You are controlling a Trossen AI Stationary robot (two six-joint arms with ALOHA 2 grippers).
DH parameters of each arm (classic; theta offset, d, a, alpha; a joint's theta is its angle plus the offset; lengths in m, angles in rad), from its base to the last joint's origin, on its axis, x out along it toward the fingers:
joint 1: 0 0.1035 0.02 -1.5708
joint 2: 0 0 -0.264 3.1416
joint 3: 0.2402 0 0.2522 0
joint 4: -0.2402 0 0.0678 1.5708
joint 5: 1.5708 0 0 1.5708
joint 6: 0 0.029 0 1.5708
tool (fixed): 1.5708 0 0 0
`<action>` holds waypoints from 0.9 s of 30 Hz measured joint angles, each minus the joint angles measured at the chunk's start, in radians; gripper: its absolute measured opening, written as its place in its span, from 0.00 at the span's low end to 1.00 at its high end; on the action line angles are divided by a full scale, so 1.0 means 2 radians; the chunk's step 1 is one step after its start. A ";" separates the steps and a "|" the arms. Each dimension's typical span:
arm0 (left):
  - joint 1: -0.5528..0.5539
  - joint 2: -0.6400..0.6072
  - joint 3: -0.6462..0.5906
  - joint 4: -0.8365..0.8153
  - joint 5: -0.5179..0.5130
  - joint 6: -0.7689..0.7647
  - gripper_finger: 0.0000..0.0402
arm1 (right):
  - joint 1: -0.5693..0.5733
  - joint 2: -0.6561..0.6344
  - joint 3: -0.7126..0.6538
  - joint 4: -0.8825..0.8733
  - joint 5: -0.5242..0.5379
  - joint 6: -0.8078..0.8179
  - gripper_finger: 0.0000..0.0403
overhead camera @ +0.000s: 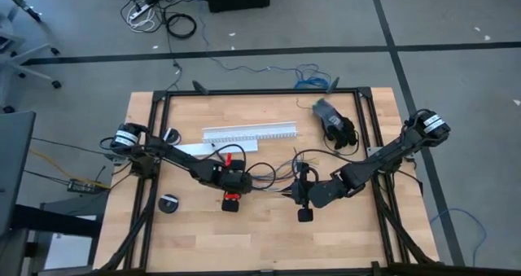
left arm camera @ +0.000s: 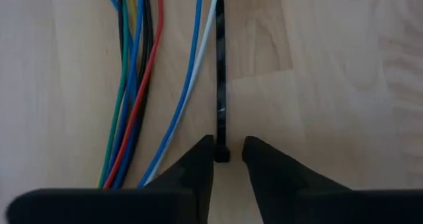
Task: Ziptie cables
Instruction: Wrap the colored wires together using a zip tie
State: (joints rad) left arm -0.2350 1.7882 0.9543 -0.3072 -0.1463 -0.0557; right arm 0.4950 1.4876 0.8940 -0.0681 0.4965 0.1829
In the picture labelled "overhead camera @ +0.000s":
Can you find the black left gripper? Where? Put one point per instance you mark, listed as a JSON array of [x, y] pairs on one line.
[[233, 182]]

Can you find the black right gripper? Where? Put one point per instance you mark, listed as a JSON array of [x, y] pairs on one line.
[[321, 194]]

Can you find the white duct cover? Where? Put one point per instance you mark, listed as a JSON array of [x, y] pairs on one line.
[[195, 149]]

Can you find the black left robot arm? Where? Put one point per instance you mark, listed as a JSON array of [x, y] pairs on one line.
[[179, 158]]

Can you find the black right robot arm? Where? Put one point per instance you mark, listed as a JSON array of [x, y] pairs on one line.
[[386, 154]]

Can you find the grey metal mounting plate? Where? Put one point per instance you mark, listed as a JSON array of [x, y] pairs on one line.
[[372, 152], [116, 159]]

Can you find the small black device box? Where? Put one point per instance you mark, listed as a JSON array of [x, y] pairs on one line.
[[81, 185]]

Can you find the black bench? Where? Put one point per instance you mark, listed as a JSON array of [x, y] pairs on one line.
[[57, 223]]

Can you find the white power strip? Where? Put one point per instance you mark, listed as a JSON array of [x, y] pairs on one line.
[[138, 12]]

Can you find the grey desk top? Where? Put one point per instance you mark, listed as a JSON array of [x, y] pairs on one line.
[[14, 166]]

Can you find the grey office chair base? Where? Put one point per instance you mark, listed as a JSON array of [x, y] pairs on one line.
[[30, 73]]

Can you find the black metal stand leg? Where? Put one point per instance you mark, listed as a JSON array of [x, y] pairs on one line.
[[20, 1]]

